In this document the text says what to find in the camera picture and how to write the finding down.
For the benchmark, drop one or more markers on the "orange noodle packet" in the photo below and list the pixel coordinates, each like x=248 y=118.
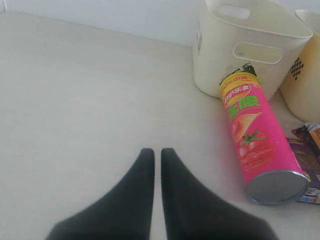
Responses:
x=310 y=133

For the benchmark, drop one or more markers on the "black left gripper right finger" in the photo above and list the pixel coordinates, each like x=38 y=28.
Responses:
x=193 y=212

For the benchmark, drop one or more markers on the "cream plastic bin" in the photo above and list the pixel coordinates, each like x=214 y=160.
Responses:
x=301 y=87
x=232 y=33

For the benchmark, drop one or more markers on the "pink Lays chips can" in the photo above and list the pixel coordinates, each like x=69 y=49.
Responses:
x=271 y=172

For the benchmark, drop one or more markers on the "cream left plastic bin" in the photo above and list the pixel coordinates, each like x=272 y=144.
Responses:
x=232 y=33

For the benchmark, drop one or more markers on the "cream middle plastic bin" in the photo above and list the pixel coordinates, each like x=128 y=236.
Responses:
x=301 y=87

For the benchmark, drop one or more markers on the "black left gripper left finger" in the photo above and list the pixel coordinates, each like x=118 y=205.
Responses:
x=124 y=213

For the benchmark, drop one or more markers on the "purple small carton box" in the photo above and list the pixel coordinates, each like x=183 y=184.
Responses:
x=311 y=168

